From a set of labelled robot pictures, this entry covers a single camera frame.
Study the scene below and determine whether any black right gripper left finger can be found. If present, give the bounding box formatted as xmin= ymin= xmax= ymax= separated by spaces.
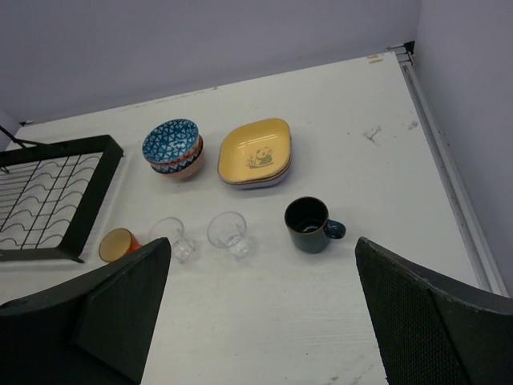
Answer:
xmin=1 ymin=237 xmax=172 ymax=384

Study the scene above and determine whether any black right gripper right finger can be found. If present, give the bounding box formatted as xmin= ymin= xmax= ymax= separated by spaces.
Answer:
xmin=355 ymin=237 xmax=512 ymax=384

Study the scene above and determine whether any orange mug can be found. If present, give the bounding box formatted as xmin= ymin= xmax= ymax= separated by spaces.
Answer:
xmin=99 ymin=228 xmax=141 ymax=263

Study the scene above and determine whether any clear drinking glass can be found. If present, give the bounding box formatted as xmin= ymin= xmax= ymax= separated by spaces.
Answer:
xmin=207 ymin=211 xmax=252 ymax=261
xmin=149 ymin=217 xmax=197 ymax=264

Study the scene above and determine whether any blue mug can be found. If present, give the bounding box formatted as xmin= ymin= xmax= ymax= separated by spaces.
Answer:
xmin=284 ymin=197 xmax=346 ymax=254

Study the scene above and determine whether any red floral bowl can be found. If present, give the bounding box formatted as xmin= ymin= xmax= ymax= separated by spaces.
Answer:
xmin=151 ymin=136 xmax=204 ymax=180

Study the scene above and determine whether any blue triangle pattern bowl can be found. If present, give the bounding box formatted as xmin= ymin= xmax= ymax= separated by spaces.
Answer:
xmin=142 ymin=119 xmax=200 ymax=164

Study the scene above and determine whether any purple plastic plate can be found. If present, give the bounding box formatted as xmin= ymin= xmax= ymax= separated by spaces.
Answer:
xmin=225 ymin=168 xmax=290 ymax=190

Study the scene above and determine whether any yellow plastic plate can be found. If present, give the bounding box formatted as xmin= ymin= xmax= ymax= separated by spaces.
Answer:
xmin=217 ymin=118 xmax=292 ymax=184

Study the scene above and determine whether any red-inside blue-outside bowl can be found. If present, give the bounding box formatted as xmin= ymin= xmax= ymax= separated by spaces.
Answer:
xmin=150 ymin=136 xmax=204 ymax=174

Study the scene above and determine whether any brown plastic plate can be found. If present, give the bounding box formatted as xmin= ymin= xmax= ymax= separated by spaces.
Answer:
xmin=221 ymin=158 xmax=292 ymax=186

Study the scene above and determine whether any black wire dish rack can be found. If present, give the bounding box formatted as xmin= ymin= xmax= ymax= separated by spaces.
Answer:
xmin=1 ymin=135 xmax=123 ymax=262

